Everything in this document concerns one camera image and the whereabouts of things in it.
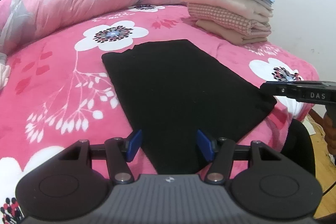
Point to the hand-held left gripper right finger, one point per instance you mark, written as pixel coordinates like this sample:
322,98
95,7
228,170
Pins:
204,144

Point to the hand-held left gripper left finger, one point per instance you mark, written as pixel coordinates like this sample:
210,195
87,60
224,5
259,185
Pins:
135,144

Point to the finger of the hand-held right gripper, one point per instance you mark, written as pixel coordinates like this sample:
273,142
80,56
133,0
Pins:
278,88

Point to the black printed t-shirt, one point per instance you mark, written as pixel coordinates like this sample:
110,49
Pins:
183,98

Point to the person's right hand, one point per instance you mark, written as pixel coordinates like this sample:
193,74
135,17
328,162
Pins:
330,134

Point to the tan folded cloth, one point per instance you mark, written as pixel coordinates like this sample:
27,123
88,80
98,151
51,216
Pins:
225,32

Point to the pink checked folded cloth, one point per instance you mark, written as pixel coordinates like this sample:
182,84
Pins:
225,18

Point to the pink floral blanket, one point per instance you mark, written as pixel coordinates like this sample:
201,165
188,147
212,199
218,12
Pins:
65,77

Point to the cream folded cloth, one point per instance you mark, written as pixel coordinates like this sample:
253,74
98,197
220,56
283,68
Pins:
231,3

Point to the white garment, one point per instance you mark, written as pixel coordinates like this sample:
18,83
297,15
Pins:
4,77

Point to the pink grey floral quilt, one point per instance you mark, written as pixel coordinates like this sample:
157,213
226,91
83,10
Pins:
78,1

